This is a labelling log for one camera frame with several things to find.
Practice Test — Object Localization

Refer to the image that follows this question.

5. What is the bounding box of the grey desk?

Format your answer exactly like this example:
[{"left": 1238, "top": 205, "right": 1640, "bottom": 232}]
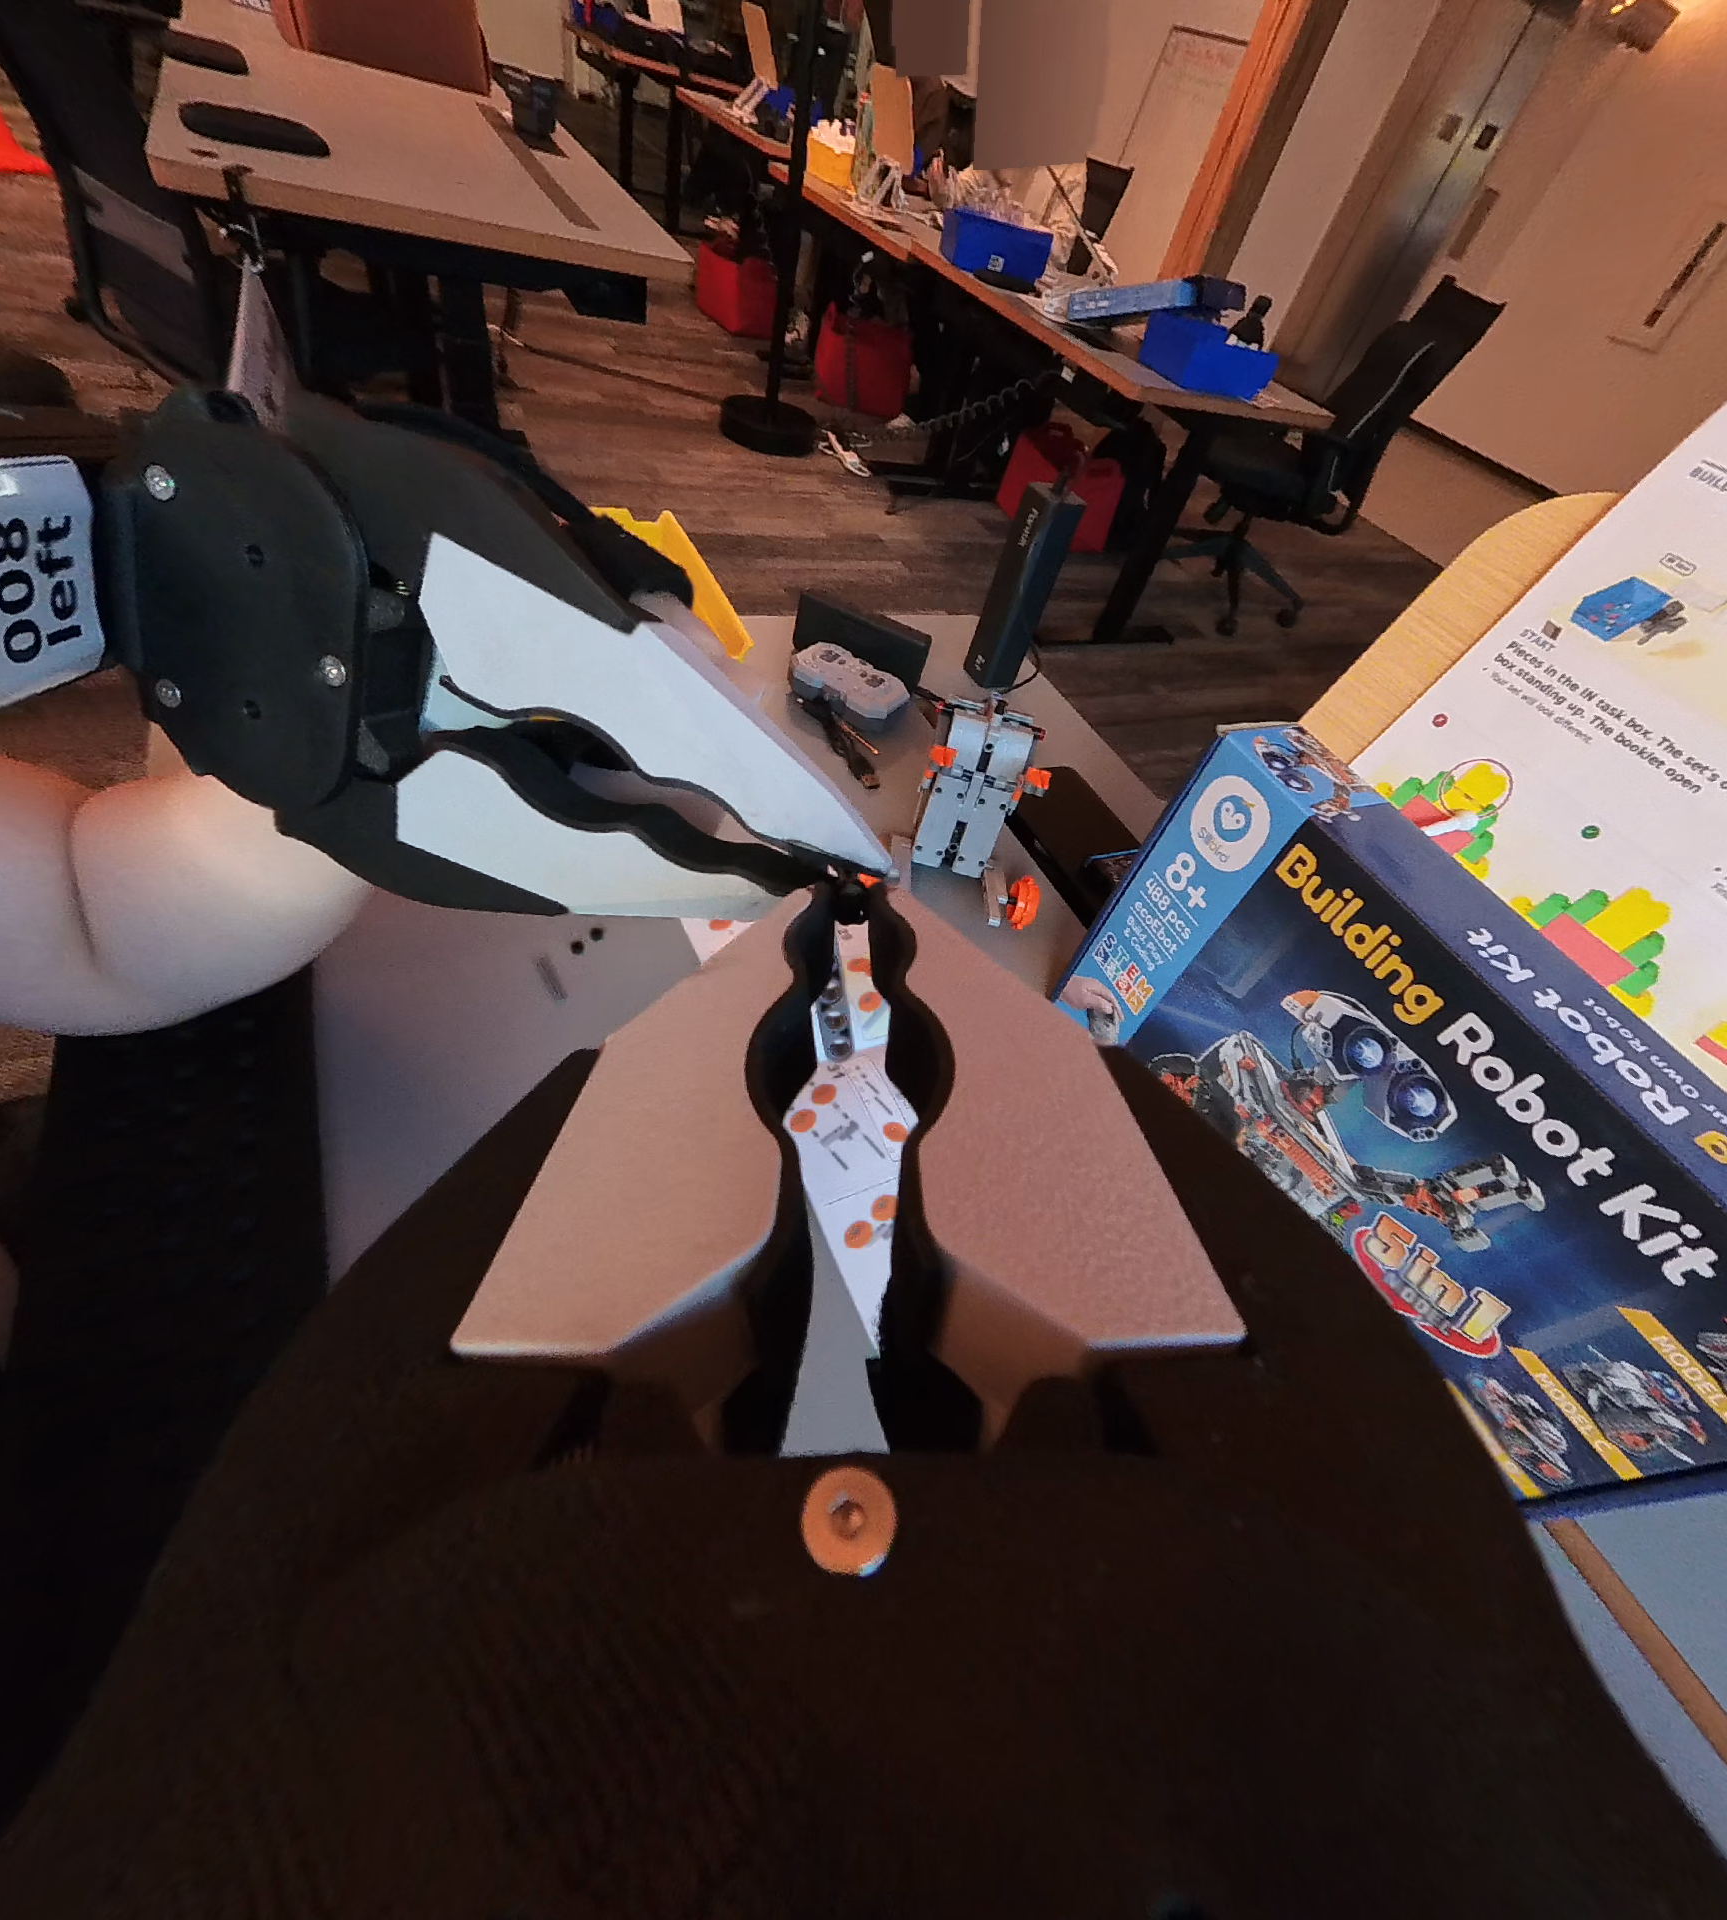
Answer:
[{"left": 301, "top": 841, "right": 1727, "bottom": 1920}]

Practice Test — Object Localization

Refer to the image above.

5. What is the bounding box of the flat blue box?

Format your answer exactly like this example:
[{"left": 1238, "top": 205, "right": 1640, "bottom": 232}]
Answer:
[{"left": 1044, "top": 275, "right": 1250, "bottom": 325}]

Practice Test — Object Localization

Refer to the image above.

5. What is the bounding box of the black office chair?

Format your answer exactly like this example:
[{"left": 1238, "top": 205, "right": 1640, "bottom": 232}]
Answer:
[
  {"left": 1170, "top": 275, "right": 1508, "bottom": 637},
  {"left": 0, "top": 0, "right": 259, "bottom": 385}
]

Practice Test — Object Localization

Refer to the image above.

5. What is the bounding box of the blue robot kit box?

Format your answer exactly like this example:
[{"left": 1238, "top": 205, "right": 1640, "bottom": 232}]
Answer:
[{"left": 1050, "top": 722, "right": 1727, "bottom": 1502}]

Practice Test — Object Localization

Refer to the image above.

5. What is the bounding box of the grey remote controller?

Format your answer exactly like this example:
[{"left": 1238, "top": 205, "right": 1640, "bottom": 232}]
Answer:
[{"left": 788, "top": 643, "right": 914, "bottom": 738}]

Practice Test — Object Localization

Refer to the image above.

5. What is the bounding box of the black upright device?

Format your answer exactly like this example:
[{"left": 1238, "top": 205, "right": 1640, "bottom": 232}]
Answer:
[{"left": 962, "top": 483, "right": 1090, "bottom": 684}]

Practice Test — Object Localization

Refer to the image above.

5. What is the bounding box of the black coiled cable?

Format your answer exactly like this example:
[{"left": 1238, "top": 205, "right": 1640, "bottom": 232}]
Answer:
[{"left": 930, "top": 373, "right": 1052, "bottom": 440}]

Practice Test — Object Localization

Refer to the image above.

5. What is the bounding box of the white wall plate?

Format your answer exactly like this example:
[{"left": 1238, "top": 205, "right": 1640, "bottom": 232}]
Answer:
[{"left": 1648, "top": 203, "right": 1727, "bottom": 337}]

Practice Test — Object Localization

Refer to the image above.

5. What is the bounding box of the grey orange brick robot model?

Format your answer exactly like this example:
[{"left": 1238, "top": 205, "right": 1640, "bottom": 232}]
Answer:
[{"left": 912, "top": 697, "right": 1054, "bottom": 936}]

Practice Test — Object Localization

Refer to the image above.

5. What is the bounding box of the red bag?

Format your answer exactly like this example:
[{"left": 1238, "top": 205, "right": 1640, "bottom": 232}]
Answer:
[
  {"left": 694, "top": 241, "right": 782, "bottom": 343},
  {"left": 814, "top": 305, "right": 916, "bottom": 423},
  {"left": 996, "top": 425, "right": 1128, "bottom": 554}
]

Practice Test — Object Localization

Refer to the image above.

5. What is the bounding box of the whiteboard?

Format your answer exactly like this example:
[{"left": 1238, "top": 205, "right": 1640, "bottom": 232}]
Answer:
[{"left": 1130, "top": 27, "right": 1250, "bottom": 272}]

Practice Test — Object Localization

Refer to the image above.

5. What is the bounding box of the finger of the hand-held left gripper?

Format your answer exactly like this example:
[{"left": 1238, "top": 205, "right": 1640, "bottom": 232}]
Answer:
[
  {"left": 392, "top": 732, "right": 866, "bottom": 921},
  {"left": 418, "top": 532, "right": 900, "bottom": 888}
]

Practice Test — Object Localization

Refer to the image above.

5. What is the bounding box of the flat black box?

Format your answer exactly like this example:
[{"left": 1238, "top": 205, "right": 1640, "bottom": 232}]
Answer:
[{"left": 794, "top": 589, "right": 934, "bottom": 692}]

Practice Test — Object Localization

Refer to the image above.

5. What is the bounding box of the person's left forearm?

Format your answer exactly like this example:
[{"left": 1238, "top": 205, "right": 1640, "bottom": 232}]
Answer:
[{"left": 0, "top": 735, "right": 374, "bottom": 1040}]

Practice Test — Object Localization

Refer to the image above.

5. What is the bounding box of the beige office desk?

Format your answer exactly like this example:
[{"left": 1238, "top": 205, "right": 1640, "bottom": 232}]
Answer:
[{"left": 145, "top": 0, "right": 698, "bottom": 439}]

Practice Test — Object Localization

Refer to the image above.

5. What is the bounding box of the white paper tag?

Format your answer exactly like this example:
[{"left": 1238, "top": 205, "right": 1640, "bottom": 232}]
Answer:
[{"left": 223, "top": 258, "right": 297, "bottom": 431}]

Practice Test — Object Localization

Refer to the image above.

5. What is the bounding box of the blue storage bin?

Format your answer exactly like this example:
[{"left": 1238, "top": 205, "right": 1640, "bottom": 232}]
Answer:
[
  {"left": 1136, "top": 310, "right": 1280, "bottom": 403},
  {"left": 942, "top": 207, "right": 1058, "bottom": 294}
]

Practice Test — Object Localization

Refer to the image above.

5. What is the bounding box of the white open instruction booklet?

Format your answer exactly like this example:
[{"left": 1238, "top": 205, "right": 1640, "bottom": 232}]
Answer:
[{"left": 684, "top": 906, "right": 928, "bottom": 1458}]

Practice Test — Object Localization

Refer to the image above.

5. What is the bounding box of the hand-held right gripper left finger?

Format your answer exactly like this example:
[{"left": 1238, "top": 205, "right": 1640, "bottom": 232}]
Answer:
[{"left": 450, "top": 888, "right": 836, "bottom": 1458}]

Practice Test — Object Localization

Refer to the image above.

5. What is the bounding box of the black pole stand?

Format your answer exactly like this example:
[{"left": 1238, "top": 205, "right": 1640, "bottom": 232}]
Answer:
[{"left": 718, "top": 0, "right": 824, "bottom": 460}]

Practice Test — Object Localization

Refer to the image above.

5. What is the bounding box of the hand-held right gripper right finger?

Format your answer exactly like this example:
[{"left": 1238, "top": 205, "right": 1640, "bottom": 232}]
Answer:
[{"left": 864, "top": 885, "right": 1250, "bottom": 1458}]

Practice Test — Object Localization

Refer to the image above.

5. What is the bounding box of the wooden pillar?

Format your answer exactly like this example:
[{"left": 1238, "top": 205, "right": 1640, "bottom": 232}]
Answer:
[{"left": 1160, "top": 0, "right": 1348, "bottom": 289}]

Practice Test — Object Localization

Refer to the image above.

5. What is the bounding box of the grey perforated brick beam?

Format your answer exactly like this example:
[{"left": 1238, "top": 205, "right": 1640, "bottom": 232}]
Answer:
[{"left": 808, "top": 919, "right": 878, "bottom": 1070}]

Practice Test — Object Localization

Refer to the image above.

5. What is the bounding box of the yellow plastic bin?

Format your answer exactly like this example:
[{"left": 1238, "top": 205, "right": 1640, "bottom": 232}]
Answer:
[{"left": 594, "top": 506, "right": 754, "bottom": 662}]

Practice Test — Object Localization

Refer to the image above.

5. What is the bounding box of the white printed task sheet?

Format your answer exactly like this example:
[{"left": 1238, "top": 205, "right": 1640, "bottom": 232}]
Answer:
[{"left": 1350, "top": 322, "right": 1727, "bottom": 1142}]

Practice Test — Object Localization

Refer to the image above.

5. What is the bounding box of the grey elevator door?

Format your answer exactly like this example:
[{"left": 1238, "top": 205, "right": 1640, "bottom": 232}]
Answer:
[{"left": 1276, "top": 0, "right": 1570, "bottom": 396}]

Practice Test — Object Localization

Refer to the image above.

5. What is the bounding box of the long wooden-top desk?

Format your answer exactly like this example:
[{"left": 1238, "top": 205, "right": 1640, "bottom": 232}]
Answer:
[{"left": 676, "top": 82, "right": 1338, "bottom": 648}]

